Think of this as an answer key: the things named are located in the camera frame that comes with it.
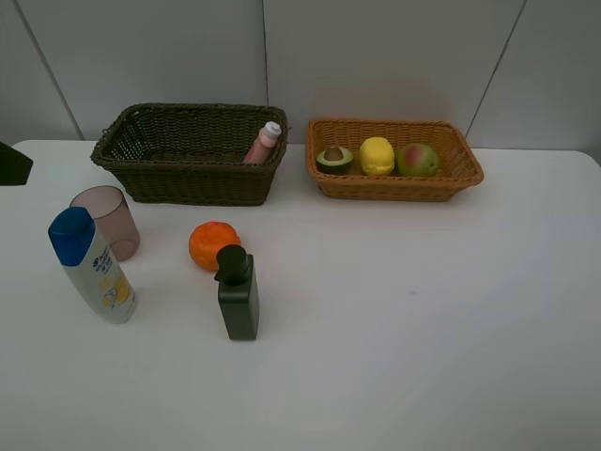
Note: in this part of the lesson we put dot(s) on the halved avocado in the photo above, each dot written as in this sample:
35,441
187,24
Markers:
335,160

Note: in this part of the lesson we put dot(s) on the pink bottle white cap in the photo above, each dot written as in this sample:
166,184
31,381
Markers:
264,143

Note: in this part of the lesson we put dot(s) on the orange tangerine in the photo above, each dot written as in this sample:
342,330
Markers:
207,240

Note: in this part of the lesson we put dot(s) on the black pump bottle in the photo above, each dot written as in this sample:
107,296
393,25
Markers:
238,293

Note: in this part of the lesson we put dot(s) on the yellow lemon toy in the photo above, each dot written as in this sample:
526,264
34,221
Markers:
377,157

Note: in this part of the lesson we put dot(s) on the green red pear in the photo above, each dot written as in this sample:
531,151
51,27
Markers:
417,160

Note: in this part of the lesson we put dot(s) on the translucent pink plastic cup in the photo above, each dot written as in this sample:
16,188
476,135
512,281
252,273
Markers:
108,207

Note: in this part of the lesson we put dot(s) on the white blue-capped shampoo bottle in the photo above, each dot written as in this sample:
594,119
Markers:
91,266

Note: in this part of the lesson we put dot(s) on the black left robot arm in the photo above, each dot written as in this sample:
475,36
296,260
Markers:
15,167

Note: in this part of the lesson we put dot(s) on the dark brown wicker basket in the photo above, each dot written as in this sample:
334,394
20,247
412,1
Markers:
190,153

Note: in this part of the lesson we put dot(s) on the orange wicker basket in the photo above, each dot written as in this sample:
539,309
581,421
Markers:
458,170

